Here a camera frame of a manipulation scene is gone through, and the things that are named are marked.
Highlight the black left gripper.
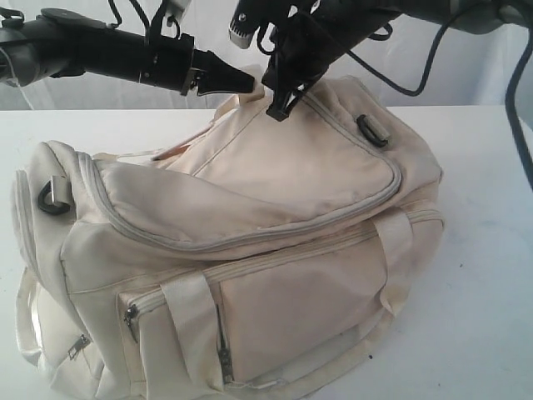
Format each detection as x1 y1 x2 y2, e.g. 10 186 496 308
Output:
139 33 255 96

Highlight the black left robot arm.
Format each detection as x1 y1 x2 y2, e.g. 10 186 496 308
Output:
1 8 255 96

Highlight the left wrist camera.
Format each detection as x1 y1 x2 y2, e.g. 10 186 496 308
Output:
145 0 192 44

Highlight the cream fabric duffel bag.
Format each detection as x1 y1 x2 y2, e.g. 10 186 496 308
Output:
12 77 444 399

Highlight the dark blue cable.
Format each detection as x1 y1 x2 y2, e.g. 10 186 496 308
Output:
345 0 533 188

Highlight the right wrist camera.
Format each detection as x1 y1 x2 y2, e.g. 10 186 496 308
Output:
229 0 292 49

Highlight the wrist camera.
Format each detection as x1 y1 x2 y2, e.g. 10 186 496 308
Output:
145 0 192 44
229 0 292 49

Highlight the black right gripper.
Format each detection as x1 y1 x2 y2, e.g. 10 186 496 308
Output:
262 12 355 122

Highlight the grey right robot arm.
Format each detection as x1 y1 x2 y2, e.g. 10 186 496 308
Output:
262 1 532 121

